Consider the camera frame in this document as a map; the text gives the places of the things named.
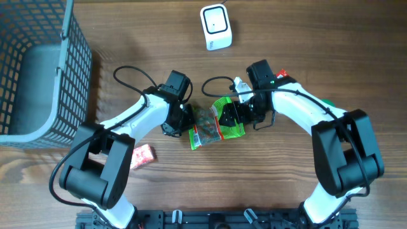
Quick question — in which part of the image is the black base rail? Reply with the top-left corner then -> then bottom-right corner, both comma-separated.
75,209 -> 359,229

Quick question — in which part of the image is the green snack bag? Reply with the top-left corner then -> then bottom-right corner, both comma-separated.
188,97 -> 245,150

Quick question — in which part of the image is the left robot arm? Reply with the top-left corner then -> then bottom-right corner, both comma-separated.
52,71 -> 194,228

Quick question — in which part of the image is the white barcode scanner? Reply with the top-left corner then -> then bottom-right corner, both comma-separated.
200,4 -> 232,51

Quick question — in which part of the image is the red stick packet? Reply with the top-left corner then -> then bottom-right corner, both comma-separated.
276,69 -> 289,79

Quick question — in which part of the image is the left black camera cable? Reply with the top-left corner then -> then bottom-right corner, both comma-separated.
48,65 -> 158,211

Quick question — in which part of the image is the red small tissue pack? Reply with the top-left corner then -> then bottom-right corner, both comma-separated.
130,144 -> 156,169

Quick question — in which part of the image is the grey plastic mesh basket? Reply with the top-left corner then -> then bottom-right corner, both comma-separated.
1,0 -> 92,148

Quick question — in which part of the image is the black camera cable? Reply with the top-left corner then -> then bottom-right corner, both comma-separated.
201,76 -> 371,223
48,65 -> 158,211

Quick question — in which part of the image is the right black camera cable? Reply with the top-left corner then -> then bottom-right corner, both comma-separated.
201,76 -> 371,223

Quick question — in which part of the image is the green lid jar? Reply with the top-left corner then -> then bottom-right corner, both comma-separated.
321,99 -> 336,107

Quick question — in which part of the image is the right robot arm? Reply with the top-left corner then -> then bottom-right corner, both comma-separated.
219,60 -> 385,228

